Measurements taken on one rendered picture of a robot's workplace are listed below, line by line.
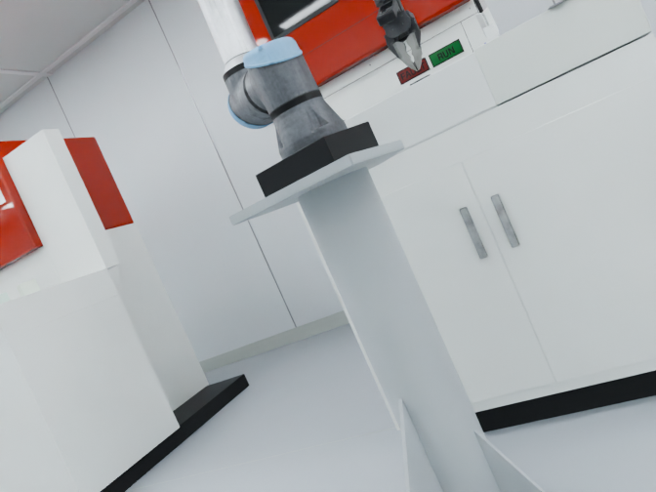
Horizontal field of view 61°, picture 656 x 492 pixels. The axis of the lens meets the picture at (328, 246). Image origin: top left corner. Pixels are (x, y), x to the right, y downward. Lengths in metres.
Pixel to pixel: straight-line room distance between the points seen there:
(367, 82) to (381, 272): 1.20
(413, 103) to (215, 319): 3.38
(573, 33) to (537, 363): 0.81
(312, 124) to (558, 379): 0.92
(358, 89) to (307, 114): 1.08
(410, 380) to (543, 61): 0.79
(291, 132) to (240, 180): 3.08
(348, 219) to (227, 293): 3.41
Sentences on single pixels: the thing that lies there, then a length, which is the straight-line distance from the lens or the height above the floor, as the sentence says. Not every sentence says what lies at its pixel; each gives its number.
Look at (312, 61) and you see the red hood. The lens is 2.23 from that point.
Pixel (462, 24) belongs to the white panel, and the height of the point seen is 1.16.
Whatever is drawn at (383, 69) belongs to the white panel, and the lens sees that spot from 2.18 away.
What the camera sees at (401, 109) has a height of 0.92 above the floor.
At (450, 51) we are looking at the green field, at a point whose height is 1.10.
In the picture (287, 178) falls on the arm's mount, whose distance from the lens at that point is 1.12.
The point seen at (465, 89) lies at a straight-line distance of 1.48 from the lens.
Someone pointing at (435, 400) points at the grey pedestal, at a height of 0.32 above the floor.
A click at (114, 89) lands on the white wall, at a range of 4.85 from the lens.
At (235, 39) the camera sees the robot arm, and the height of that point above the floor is 1.18.
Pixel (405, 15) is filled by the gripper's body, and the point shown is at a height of 1.13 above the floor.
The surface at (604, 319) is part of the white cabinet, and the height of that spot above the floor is 0.24.
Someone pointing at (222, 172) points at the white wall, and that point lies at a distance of 4.28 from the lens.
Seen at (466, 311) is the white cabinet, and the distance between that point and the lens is 1.55.
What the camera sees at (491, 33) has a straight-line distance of 1.76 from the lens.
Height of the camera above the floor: 0.73
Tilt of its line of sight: 2 degrees down
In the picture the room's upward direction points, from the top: 24 degrees counter-clockwise
